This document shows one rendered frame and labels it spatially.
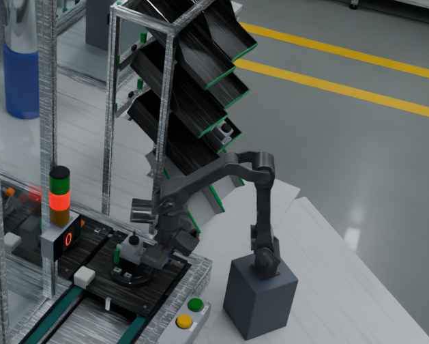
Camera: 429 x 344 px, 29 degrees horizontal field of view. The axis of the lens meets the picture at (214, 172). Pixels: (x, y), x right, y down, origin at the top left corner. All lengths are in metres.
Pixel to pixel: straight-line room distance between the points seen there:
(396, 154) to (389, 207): 0.47
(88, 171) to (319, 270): 0.86
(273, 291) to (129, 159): 0.89
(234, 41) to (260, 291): 0.70
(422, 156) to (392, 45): 1.21
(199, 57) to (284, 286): 0.67
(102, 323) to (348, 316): 0.74
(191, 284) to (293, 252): 0.44
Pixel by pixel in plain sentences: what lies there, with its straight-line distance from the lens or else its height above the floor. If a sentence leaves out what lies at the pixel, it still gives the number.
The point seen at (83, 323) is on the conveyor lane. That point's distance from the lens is 2.32.
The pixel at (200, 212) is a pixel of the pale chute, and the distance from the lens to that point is 2.51.
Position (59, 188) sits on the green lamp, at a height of 1.38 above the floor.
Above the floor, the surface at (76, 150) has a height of 0.86.
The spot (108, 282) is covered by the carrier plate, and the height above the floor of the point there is 0.97.
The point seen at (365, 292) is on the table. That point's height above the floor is 0.86.
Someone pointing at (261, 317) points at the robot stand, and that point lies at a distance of 2.35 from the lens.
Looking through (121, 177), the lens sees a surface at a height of 0.86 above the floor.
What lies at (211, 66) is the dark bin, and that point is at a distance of 2.22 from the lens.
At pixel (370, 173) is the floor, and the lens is 4.50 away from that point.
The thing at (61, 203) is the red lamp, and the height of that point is 1.34.
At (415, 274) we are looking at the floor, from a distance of 4.02.
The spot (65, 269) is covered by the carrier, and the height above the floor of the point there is 0.97.
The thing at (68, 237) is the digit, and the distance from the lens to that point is 2.13.
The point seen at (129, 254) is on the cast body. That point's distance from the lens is 2.31.
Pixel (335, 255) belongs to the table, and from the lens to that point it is 2.71.
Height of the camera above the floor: 2.70
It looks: 39 degrees down
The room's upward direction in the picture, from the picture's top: 9 degrees clockwise
